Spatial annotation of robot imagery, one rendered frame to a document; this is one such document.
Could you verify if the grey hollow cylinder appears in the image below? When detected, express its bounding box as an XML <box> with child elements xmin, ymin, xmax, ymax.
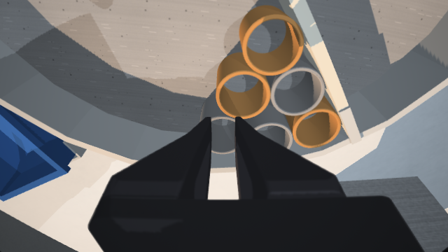
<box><xmin>200</xmin><ymin>94</ymin><xmax>235</xmax><ymax>154</ymax></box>
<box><xmin>266</xmin><ymin>54</ymin><xmax>326</xmax><ymax>116</ymax></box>
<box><xmin>245</xmin><ymin>100</ymin><xmax>293</xmax><ymax>149</ymax></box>

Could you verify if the bronze bushing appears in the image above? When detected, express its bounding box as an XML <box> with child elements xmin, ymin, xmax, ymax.
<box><xmin>216</xmin><ymin>52</ymin><xmax>271</xmax><ymax>119</ymax></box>
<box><xmin>239</xmin><ymin>5</ymin><xmax>304</xmax><ymax>76</ymax></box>
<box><xmin>285</xmin><ymin>96</ymin><xmax>341</xmax><ymax>148</ymax></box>

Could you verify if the beige round turntable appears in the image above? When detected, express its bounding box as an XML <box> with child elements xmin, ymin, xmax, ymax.
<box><xmin>0</xmin><ymin>0</ymin><xmax>448</xmax><ymax>165</ymax></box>

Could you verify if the blue open crate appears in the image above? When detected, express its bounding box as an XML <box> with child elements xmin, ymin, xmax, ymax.
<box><xmin>0</xmin><ymin>105</ymin><xmax>76</xmax><ymax>202</ymax></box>

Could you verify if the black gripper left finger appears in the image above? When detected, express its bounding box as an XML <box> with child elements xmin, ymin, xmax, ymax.
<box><xmin>100</xmin><ymin>117</ymin><xmax>212</xmax><ymax>200</ymax></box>

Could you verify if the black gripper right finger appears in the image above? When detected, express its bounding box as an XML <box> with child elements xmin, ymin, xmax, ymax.
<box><xmin>234</xmin><ymin>117</ymin><xmax>346</xmax><ymax>200</ymax></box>

